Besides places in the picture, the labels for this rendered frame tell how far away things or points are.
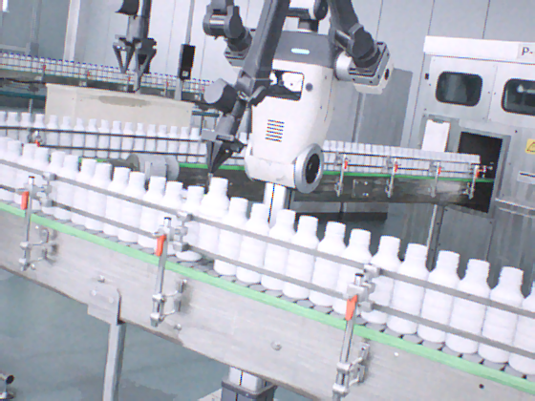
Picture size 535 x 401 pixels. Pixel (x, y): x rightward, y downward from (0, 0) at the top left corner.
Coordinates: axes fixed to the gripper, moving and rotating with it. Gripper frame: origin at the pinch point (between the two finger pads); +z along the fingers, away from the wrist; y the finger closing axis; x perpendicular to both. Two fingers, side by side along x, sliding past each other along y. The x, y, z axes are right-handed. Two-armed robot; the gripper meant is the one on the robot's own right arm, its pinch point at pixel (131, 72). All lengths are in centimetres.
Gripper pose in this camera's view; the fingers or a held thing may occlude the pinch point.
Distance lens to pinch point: 188.3
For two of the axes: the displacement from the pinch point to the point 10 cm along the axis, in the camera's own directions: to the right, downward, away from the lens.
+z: -1.6, 9.7, 1.6
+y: -5.3, 0.6, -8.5
